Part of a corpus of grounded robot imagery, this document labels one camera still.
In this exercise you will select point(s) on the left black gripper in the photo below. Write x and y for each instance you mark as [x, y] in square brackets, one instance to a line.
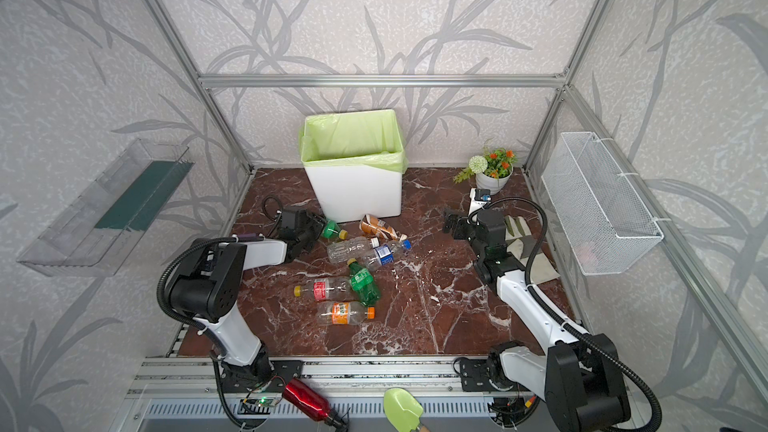
[313, 226]

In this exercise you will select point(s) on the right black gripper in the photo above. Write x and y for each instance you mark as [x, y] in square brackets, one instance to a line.
[461, 226]

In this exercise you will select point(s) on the green bottle yellow cap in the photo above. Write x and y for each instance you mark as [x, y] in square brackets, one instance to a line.
[333, 232]

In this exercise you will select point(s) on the clear bottle white cap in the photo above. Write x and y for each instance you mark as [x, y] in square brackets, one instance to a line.
[353, 248]

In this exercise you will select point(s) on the red label bottle yellow cap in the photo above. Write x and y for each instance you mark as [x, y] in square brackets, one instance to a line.
[336, 289]

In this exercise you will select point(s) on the clear bottle blue label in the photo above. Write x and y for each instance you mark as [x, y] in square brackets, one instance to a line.
[381, 255]

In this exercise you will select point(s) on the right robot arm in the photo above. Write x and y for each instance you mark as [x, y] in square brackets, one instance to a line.
[578, 375]

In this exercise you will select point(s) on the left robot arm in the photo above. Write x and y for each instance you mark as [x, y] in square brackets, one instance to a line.
[200, 288]

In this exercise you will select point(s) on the white bin with green liner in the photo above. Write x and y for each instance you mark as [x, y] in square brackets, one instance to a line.
[355, 162]

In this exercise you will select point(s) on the white pot with flowers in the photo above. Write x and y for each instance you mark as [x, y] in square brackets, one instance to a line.
[491, 170]

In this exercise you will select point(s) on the dark green bottle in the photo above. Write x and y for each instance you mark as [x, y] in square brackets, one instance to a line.
[363, 283]

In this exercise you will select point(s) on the orange label bottle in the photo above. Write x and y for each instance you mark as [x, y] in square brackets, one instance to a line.
[345, 313]

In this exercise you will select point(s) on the red metal bottle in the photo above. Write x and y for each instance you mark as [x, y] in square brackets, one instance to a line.
[313, 405]

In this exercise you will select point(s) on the green plastic trowel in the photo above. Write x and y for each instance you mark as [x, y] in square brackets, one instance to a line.
[403, 411]

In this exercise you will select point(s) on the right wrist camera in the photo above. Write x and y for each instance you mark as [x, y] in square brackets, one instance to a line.
[479, 197]

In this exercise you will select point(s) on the white wire mesh basket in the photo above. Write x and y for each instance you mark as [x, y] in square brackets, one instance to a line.
[607, 224]

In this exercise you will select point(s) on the clear plastic wall shelf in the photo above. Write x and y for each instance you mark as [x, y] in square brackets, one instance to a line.
[95, 234]

